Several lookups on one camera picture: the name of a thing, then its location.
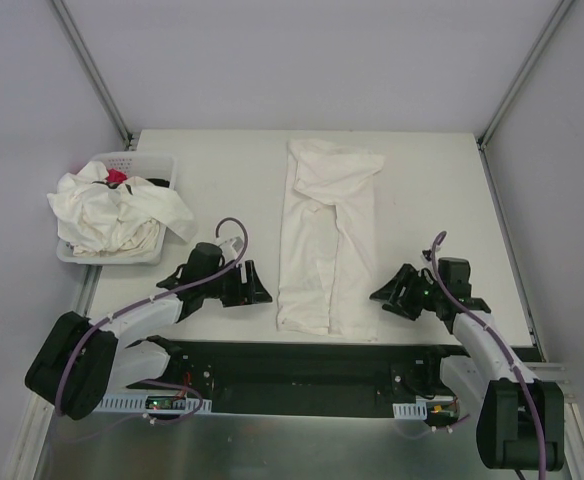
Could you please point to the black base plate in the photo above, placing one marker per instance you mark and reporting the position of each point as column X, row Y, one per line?
column 296, row 379

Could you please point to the right white cable duct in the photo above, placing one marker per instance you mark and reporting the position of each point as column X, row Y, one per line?
column 417, row 411

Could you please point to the right aluminium frame post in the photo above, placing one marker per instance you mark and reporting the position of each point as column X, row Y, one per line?
column 546, row 35

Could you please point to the left white cable duct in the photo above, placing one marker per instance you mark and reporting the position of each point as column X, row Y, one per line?
column 152, row 404

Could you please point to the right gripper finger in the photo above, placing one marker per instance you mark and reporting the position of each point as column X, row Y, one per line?
column 391, row 290
column 406, row 312

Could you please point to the pink t-shirt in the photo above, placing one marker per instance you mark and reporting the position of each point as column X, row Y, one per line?
column 116, row 176

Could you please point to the white cable duct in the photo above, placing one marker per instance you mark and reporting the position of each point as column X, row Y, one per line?
column 152, row 404
column 417, row 411

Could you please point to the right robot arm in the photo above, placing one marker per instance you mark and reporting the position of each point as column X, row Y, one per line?
column 519, row 417

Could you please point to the white red-print t-shirt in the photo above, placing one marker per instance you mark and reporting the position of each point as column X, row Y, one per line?
column 328, row 256

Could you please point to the left aluminium frame post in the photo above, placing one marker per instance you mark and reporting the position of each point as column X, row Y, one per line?
column 90, row 69

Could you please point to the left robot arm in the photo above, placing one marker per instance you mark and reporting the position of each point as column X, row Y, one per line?
column 82, row 359

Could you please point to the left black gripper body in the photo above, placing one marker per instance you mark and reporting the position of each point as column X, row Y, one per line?
column 244, row 286

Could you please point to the white t-shirt pile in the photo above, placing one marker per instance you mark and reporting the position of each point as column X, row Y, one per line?
column 117, row 210

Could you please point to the white plastic laundry basket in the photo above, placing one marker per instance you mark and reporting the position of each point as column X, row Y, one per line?
column 122, row 210

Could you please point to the aluminium frame post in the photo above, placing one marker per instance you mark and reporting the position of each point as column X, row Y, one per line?
column 546, row 35
column 90, row 69

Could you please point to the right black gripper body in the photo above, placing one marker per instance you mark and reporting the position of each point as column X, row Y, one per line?
column 410, row 292

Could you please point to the aluminium front rail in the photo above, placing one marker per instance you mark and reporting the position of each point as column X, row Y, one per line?
column 557, row 373

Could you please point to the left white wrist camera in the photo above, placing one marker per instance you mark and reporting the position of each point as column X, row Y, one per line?
column 231, row 248

